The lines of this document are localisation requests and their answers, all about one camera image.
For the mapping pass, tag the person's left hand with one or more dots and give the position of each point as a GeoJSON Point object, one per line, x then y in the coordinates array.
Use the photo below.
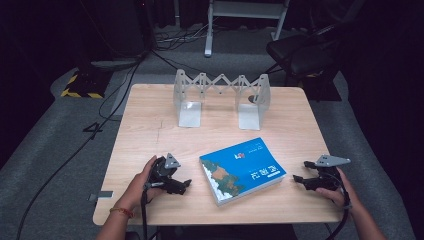
{"type": "Point", "coordinates": [136, 188]}

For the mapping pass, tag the white expandable book stand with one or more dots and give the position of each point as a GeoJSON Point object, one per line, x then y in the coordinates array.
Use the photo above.
{"type": "Point", "coordinates": [221, 100]}

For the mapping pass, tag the blue book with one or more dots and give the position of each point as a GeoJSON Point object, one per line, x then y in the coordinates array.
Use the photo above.
{"type": "Point", "coordinates": [243, 170]}

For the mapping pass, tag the white metal stand frame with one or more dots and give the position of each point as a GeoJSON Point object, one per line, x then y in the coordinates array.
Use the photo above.
{"type": "Point", "coordinates": [245, 20]}

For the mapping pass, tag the person's right hand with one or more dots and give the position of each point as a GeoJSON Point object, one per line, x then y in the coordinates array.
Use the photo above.
{"type": "Point", "coordinates": [346, 195]}

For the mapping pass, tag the black chair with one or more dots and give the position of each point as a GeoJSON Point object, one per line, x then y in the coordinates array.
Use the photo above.
{"type": "Point", "coordinates": [301, 55]}

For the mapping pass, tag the grey tape strip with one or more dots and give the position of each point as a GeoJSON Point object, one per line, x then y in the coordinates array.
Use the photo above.
{"type": "Point", "coordinates": [101, 195]}

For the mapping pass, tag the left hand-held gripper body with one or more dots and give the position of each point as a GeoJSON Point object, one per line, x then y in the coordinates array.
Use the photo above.
{"type": "Point", "coordinates": [162, 170]}

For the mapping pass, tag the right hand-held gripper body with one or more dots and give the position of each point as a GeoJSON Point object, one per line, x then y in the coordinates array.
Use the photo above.
{"type": "Point", "coordinates": [328, 173]}

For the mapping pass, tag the yellow black striped base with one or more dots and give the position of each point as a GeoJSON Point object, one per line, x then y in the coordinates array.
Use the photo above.
{"type": "Point", "coordinates": [85, 85]}

